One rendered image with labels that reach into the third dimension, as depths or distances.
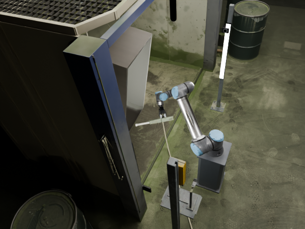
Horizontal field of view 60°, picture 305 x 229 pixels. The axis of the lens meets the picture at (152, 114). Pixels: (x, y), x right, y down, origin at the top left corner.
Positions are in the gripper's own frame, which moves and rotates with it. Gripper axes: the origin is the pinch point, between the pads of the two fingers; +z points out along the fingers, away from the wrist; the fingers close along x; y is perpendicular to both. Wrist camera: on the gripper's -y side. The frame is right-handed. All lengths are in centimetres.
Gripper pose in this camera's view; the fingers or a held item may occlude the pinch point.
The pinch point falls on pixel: (163, 120)
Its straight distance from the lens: 339.6
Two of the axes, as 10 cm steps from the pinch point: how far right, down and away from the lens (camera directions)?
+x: -9.8, 2.0, -0.3
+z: 1.8, 9.6, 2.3
